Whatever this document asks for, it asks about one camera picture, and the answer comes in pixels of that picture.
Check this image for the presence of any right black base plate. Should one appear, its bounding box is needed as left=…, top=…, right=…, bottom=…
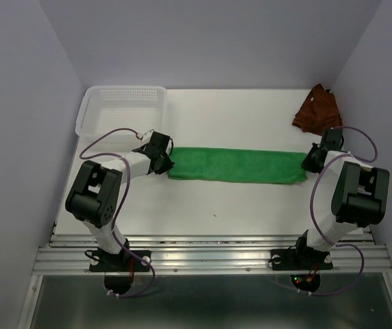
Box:
left=267, top=249, right=333, bottom=271

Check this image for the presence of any brown microfibre towel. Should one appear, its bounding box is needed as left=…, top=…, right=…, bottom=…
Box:
left=292, top=84, right=343, bottom=136

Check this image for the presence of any green microfibre towel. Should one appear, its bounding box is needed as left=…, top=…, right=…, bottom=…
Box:
left=168, top=147, right=308, bottom=185

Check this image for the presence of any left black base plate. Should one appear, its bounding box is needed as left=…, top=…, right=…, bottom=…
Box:
left=84, top=248, right=150, bottom=273

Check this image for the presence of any white perforated plastic basket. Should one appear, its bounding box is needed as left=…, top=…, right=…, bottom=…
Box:
left=75, top=86, right=167, bottom=142

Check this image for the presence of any aluminium mounting rail frame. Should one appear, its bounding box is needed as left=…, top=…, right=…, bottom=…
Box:
left=17, top=136, right=392, bottom=329

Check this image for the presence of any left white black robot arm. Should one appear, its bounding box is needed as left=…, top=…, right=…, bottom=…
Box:
left=65, top=128, right=174, bottom=270

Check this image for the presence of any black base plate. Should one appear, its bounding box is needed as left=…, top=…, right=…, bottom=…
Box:
left=84, top=248, right=150, bottom=273
left=267, top=249, right=333, bottom=271

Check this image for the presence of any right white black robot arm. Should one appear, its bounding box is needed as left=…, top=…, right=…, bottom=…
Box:
left=292, top=126, right=390, bottom=267

